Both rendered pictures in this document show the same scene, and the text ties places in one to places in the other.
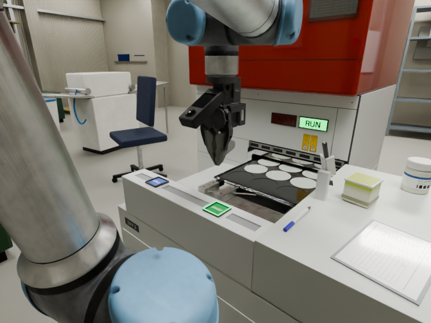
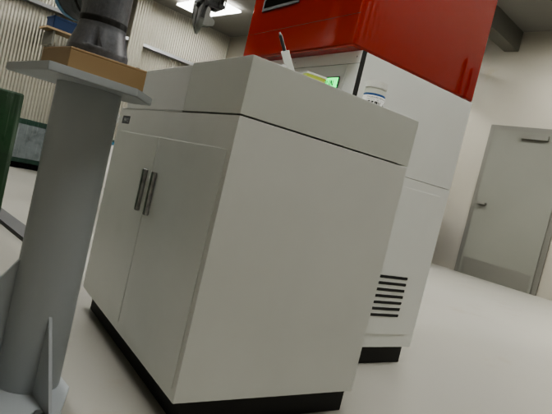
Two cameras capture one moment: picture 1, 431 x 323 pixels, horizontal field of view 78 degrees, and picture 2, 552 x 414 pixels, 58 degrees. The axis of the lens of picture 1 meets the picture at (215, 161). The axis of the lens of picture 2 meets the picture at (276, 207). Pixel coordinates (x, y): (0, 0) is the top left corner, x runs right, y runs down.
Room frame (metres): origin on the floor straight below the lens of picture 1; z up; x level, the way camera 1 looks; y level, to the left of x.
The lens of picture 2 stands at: (-0.89, -0.76, 0.69)
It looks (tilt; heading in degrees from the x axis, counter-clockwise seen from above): 3 degrees down; 13
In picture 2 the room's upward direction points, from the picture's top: 13 degrees clockwise
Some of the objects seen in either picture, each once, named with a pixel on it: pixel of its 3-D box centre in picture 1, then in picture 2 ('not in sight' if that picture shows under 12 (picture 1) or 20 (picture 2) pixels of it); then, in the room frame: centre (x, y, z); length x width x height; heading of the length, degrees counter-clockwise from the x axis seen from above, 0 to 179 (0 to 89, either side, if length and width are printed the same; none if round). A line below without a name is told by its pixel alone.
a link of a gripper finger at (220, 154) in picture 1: (226, 147); (205, 20); (0.63, -0.03, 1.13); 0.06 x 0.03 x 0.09; 139
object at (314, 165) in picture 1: (288, 166); not in sight; (1.10, -0.33, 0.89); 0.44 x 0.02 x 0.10; 49
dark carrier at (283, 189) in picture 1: (278, 175); not in sight; (1.00, -0.26, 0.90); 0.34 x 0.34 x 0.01; 49
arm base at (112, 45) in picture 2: not in sight; (99, 40); (0.23, 0.06, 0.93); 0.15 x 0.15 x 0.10
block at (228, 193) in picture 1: (225, 194); not in sight; (0.84, -0.04, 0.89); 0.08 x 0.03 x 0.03; 139
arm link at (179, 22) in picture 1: (205, 22); not in sight; (0.54, 0.02, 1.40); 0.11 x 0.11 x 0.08; 62
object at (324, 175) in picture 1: (326, 175); (285, 71); (0.69, -0.31, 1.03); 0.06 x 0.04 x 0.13; 139
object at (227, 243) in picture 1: (185, 216); (167, 93); (0.70, 0.09, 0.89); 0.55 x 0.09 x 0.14; 49
